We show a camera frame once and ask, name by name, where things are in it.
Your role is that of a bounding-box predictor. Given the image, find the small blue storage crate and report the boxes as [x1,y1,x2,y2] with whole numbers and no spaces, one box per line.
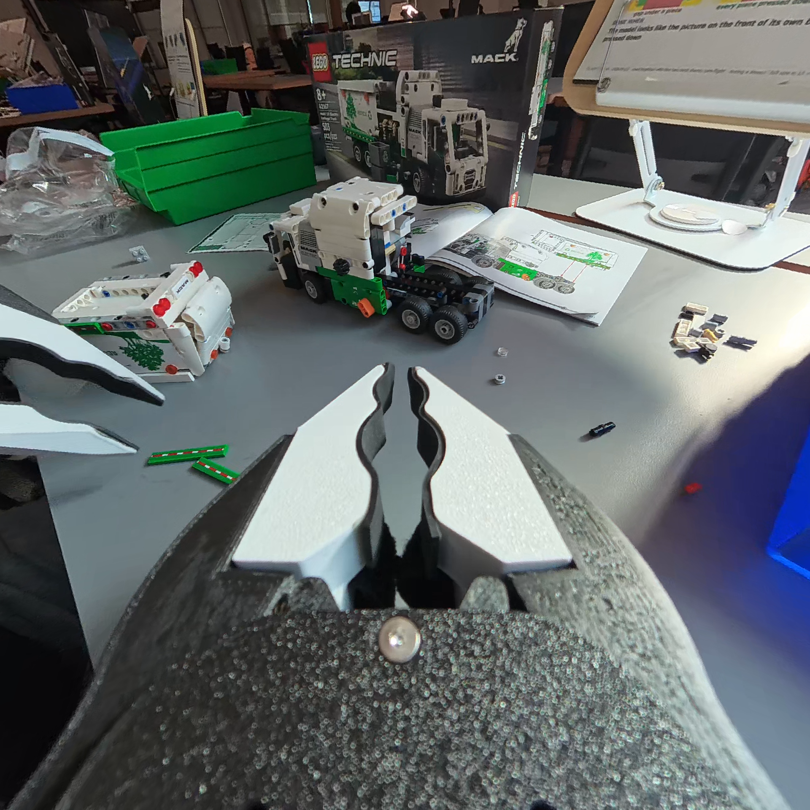
[5,82,80,116]

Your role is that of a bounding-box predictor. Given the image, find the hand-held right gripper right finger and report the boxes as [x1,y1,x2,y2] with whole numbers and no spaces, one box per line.
[407,365,575,613]

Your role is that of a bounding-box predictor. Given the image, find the white green lego truck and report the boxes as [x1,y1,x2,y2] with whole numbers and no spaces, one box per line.
[262,179,496,346]

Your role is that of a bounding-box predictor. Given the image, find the white document stand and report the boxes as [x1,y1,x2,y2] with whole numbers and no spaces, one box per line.
[575,117,810,272]

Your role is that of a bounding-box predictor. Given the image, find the green striped lego tile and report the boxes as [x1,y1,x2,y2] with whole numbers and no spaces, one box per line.
[192,458,241,486]
[147,444,229,467]

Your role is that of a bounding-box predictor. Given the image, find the white lego container body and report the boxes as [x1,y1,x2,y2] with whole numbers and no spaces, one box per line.
[52,261,236,383]

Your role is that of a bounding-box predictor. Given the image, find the clear plastic bags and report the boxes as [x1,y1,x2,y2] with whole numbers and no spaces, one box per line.
[0,127,137,254]

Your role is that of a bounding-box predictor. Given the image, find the pile of small lego pieces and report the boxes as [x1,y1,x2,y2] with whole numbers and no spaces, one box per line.
[670,302,758,363]

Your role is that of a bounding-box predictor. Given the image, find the wooden clipboard with paper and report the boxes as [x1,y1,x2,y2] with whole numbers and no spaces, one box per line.
[562,0,810,137]

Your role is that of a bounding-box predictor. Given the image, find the white roll-up banner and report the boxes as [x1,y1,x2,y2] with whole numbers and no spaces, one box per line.
[160,0,210,121]

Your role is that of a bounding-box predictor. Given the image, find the lego sticker sheet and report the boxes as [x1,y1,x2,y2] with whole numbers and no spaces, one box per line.
[202,213,287,254]

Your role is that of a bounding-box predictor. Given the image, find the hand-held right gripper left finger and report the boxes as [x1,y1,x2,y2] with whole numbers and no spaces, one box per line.
[231,362,397,613]

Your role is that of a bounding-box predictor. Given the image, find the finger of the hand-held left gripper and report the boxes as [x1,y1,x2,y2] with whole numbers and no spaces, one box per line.
[0,283,167,408]
[0,392,140,456]

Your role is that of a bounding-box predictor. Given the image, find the lego truck set box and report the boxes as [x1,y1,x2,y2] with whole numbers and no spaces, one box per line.
[304,8,564,210]

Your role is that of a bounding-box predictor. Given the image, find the green storage bin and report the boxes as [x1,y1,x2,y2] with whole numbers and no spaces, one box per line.
[100,108,317,225]

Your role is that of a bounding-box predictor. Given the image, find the lego instruction booklet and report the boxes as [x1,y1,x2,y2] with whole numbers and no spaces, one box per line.
[411,202,649,327]

